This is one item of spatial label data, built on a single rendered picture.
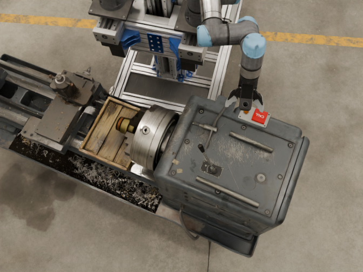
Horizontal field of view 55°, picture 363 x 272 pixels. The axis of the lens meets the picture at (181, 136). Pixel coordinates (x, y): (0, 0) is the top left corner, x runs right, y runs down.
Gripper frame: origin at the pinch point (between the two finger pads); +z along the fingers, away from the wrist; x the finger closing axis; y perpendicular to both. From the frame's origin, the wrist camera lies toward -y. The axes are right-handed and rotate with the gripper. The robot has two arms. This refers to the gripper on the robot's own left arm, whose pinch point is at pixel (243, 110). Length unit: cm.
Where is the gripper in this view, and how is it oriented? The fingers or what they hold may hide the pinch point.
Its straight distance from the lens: 145.9
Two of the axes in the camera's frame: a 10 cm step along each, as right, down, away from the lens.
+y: 2.3, -8.1, 5.4
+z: 0.4, 5.6, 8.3
